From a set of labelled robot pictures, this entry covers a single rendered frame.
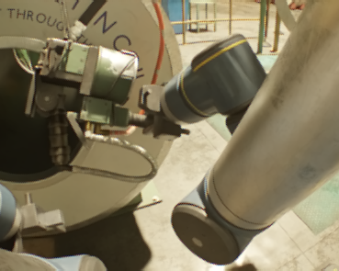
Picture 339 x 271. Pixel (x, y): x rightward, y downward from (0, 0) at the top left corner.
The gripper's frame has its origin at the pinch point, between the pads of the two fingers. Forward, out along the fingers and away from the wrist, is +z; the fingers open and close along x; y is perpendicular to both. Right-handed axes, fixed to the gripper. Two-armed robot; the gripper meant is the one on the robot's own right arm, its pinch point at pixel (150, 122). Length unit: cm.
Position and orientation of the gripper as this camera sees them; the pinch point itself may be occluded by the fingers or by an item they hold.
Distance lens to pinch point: 69.8
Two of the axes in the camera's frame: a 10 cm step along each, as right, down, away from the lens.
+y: 8.8, 1.5, 4.4
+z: -4.7, 2.1, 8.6
